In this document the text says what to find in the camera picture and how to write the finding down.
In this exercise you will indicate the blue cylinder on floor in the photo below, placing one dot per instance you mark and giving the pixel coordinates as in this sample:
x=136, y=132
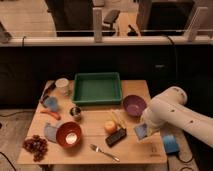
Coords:
x=170, y=144

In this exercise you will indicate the blue small cup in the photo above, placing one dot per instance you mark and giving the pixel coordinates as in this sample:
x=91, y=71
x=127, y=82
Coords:
x=51, y=103

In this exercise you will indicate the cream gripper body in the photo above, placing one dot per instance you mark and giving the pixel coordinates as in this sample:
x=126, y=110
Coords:
x=150, y=132

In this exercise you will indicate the orange carrot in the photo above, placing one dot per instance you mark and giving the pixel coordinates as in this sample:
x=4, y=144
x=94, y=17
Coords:
x=53, y=114

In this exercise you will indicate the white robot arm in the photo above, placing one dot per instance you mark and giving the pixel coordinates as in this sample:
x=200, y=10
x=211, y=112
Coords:
x=169, y=106

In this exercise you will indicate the yellow banana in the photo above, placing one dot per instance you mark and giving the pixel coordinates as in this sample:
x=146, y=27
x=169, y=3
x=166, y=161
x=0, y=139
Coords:
x=118, y=119

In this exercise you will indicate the silver fork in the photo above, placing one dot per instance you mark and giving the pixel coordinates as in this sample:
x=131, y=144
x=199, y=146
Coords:
x=97, y=149

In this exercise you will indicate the metal cup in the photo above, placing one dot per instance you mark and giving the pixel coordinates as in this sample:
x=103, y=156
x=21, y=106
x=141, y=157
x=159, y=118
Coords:
x=75, y=112

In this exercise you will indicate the red bowl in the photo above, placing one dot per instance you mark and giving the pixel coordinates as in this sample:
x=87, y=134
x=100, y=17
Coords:
x=68, y=134

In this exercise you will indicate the black rectangular block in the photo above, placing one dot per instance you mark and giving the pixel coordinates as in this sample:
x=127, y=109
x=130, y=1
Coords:
x=115, y=137

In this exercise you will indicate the white cup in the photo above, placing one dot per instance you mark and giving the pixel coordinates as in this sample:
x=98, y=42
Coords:
x=62, y=85

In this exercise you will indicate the black office chair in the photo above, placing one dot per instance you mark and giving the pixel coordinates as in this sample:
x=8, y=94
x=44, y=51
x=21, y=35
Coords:
x=109, y=21

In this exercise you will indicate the wooden table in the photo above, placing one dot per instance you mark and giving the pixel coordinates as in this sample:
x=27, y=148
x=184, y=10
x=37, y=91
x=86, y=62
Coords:
x=129, y=150

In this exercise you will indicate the white horizontal rail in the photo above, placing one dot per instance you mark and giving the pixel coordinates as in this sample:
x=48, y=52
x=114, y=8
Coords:
x=106, y=41

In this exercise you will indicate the blue sponge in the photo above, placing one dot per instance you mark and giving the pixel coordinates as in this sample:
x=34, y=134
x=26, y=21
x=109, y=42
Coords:
x=141, y=131

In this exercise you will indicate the purple bowl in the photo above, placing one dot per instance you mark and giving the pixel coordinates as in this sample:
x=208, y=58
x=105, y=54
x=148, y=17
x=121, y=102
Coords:
x=134, y=105

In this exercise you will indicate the blue cloth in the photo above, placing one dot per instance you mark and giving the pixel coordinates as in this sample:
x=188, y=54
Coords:
x=50, y=131

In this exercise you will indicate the bunch of dark grapes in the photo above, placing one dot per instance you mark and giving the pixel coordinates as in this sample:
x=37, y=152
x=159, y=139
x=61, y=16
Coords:
x=37, y=146

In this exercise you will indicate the green plastic tray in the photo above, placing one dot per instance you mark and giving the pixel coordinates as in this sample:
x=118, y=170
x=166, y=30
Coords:
x=97, y=89

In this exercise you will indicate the orange fruit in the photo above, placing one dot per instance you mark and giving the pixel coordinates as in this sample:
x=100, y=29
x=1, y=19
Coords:
x=110, y=126

